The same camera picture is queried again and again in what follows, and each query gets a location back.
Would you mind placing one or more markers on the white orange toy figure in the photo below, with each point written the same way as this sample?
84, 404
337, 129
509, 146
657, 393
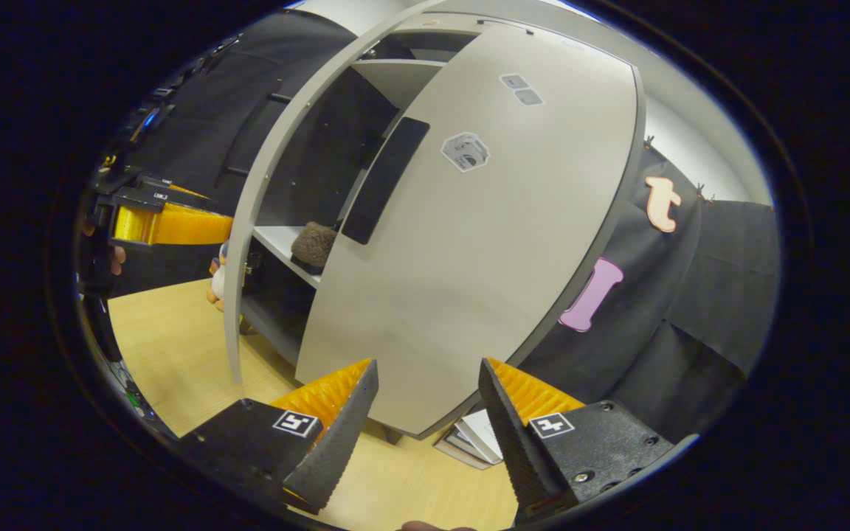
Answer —
218, 276

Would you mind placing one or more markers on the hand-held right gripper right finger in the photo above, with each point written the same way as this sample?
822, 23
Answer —
517, 442

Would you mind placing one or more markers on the white shoe cabinet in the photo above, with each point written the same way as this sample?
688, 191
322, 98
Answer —
299, 169

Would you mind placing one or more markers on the grey book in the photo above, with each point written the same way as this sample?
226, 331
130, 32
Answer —
458, 450

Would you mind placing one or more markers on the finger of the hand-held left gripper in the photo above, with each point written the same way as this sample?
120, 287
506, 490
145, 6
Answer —
174, 228
137, 190

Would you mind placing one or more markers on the brown fuzzy shoe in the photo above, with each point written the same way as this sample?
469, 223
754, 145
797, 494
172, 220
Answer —
314, 247

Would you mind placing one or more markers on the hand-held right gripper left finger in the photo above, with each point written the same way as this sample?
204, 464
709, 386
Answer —
340, 442

